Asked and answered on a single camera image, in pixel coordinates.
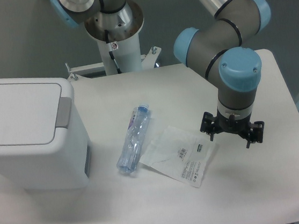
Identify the black cable on pedestal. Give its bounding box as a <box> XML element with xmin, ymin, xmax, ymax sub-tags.
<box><xmin>104</xmin><ymin>27</ymin><xmax>122</xmax><ymax>75</ymax></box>

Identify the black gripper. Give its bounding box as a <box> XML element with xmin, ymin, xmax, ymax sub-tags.
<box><xmin>200</xmin><ymin>106</ymin><xmax>264</xmax><ymax>148</ymax></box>

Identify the crushed clear plastic bottle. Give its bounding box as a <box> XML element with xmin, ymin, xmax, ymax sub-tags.
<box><xmin>116</xmin><ymin>104</ymin><xmax>151</xmax><ymax>174</ymax></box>

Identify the white plastic packaging bag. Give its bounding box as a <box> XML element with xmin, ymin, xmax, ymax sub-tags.
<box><xmin>140</xmin><ymin>126</ymin><xmax>215</xmax><ymax>188</ymax></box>

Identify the white push-lid trash can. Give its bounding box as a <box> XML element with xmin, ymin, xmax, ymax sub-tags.
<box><xmin>0</xmin><ymin>78</ymin><xmax>91</xmax><ymax>190</ymax></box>

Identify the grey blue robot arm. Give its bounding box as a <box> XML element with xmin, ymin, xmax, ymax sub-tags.
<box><xmin>50</xmin><ymin>0</ymin><xmax>271</xmax><ymax>144</ymax></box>

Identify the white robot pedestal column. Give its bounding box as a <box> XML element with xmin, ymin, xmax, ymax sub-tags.
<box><xmin>84</xmin><ymin>0</ymin><xmax>144</xmax><ymax>76</ymax></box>

